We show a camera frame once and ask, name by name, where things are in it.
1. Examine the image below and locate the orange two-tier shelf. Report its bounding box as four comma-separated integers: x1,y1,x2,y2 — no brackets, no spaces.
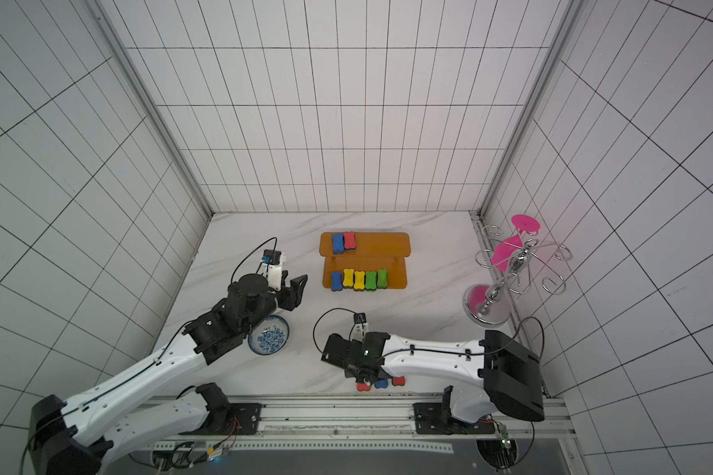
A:
319,232,411,290

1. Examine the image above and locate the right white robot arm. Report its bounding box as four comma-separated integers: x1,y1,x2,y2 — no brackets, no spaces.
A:
321,330,546,424

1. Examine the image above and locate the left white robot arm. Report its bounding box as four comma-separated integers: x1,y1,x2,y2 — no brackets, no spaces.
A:
20,267,308,474

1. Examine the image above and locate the blue patterned bowl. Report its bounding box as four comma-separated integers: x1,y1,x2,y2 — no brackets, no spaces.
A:
248,315,290,356

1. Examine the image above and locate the blue bottom eraser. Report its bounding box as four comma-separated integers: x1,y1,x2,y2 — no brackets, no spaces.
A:
330,271,344,292

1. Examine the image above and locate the yellow bottom eraser left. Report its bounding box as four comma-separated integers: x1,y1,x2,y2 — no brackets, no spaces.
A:
343,268,355,288

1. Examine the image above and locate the yellow eraser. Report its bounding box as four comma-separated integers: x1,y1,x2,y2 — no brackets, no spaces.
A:
353,271,366,291
343,268,355,288

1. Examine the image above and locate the yellow bottom eraser right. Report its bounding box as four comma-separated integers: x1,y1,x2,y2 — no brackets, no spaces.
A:
353,271,366,291

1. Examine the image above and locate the green bottom eraser left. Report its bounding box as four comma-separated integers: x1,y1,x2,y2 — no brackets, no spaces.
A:
364,271,377,291

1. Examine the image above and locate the green eraser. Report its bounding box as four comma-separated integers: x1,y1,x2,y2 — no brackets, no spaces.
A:
376,269,388,289
364,271,377,291

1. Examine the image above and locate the green bottom eraser right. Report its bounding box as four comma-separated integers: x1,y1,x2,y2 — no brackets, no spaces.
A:
376,269,388,289

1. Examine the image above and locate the chrome cup tree stand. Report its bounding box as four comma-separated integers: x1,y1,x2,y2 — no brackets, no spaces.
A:
463,225,572,329

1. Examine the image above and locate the pink disc middle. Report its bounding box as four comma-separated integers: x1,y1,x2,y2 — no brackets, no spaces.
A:
490,236,523,273

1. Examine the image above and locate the pink disc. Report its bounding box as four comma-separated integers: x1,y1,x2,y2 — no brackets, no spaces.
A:
490,236,523,273
511,215,541,235

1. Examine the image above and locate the pink disc top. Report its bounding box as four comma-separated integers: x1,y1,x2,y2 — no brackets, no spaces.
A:
511,215,541,235

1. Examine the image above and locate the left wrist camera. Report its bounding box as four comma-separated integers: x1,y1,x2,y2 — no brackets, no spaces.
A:
261,249,282,266

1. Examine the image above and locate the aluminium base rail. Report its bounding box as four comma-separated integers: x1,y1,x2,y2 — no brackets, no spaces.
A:
94,394,572,475

